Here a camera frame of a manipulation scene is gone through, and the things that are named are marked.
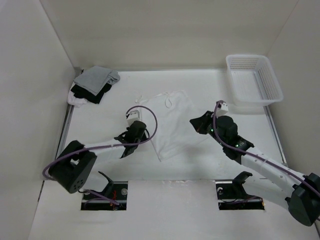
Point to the folded grey tank top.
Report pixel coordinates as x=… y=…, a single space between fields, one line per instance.
x=95 y=78

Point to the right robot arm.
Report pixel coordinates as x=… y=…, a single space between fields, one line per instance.
x=296 y=192

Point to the folded black tank top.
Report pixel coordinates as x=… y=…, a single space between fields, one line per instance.
x=82 y=93

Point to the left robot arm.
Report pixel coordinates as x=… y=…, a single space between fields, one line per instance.
x=75 y=163

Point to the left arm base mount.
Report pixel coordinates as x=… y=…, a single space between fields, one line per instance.
x=115 y=190

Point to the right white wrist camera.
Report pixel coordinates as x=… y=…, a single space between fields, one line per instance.
x=222 y=108

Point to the folded white tank top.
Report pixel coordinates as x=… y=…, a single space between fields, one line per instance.
x=74 y=101

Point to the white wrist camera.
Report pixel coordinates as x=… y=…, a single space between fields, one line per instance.
x=132 y=116
x=222 y=108

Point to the white tank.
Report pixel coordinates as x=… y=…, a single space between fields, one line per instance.
x=74 y=101
x=175 y=134

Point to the white plastic basket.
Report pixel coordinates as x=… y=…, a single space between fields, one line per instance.
x=252 y=80

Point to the metal table edge rail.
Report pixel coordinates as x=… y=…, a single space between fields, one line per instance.
x=65 y=124

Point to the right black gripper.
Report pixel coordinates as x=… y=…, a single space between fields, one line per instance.
x=199 y=123

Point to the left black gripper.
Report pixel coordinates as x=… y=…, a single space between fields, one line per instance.
x=144 y=137

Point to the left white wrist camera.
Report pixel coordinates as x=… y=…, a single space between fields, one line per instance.
x=132 y=116

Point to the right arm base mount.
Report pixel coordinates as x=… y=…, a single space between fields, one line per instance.
x=231 y=195

